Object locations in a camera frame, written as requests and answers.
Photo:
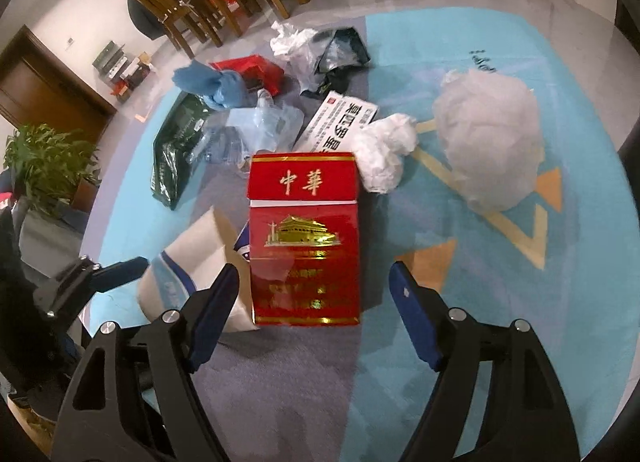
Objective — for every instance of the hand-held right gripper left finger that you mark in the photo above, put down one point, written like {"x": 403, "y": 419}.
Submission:
{"x": 212, "y": 314}

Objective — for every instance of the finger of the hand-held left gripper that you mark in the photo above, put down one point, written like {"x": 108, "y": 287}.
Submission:
{"x": 120, "y": 273}

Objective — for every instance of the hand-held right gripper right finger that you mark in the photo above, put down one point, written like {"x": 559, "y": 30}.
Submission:
{"x": 415, "y": 317}

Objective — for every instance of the red cigarette carton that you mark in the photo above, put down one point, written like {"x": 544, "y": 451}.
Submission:
{"x": 302, "y": 242}

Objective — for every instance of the dark green bag with clear plastic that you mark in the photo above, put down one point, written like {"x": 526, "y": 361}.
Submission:
{"x": 340, "y": 55}

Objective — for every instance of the blue patterned rug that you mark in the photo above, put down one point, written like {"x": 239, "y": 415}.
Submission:
{"x": 450, "y": 252}

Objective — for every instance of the potted green plant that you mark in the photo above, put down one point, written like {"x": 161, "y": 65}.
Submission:
{"x": 47, "y": 162}

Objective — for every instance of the dark green foil bag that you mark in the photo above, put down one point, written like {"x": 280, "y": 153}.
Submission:
{"x": 175, "y": 152}

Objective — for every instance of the white crumpled tissue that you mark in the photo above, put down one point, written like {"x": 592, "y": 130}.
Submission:
{"x": 385, "y": 152}

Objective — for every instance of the light blue plastic bag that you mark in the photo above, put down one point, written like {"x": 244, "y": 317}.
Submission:
{"x": 240, "y": 135}

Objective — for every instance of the large crumpled white plastic bag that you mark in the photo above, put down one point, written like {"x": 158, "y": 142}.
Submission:
{"x": 490, "y": 137}

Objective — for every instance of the brown wooden door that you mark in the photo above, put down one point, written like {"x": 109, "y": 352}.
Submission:
{"x": 45, "y": 87}

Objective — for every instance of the white printed cardboard box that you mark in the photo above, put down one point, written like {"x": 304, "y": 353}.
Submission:
{"x": 330, "y": 125}

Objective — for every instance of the blue crumpled cloth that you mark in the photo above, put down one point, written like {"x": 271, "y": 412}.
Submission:
{"x": 215, "y": 85}

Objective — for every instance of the red snack packet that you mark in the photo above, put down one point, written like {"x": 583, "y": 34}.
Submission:
{"x": 255, "y": 70}

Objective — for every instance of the small crumpled white plastic bag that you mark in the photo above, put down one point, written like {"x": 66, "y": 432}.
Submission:
{"x": 292, "y": 42}

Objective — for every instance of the stack of boxes by wall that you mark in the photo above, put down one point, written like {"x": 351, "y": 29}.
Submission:
{"x": 122, "y": 70}

